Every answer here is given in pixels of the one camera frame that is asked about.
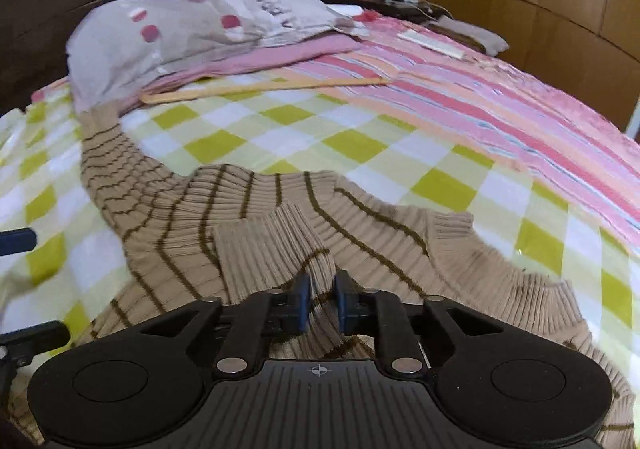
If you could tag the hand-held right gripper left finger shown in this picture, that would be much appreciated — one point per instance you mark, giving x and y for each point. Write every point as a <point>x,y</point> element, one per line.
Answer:
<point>301,301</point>

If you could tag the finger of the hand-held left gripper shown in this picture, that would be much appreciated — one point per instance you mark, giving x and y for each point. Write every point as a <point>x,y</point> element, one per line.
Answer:
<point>17,240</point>
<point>35,335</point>

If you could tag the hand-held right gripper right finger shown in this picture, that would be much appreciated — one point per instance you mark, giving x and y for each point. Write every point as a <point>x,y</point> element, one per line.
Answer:
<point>342,301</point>

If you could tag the beige striped knit sweater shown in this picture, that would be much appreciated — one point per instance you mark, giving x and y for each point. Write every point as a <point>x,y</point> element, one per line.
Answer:
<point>175,209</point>

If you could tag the green checkered bed sheet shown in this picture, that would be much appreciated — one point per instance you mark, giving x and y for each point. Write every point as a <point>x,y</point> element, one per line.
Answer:
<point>280,139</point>

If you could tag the long wooden stick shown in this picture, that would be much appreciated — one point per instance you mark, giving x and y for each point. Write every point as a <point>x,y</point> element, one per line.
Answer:
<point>250,89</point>

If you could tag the pink striped blanket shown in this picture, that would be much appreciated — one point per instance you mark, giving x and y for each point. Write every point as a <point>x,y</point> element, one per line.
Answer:
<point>500,104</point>

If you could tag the grey pillow with pink dots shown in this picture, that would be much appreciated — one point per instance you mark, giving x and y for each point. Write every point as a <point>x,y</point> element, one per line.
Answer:
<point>175,39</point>

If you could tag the white remote control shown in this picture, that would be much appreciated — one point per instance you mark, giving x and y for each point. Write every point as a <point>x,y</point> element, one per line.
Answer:
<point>430,44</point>

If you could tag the folded beige cloth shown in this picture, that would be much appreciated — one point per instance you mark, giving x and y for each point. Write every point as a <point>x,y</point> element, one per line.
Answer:
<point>470,34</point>

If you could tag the dark nightstand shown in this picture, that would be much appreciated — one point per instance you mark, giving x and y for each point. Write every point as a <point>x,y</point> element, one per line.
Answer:
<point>380,4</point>

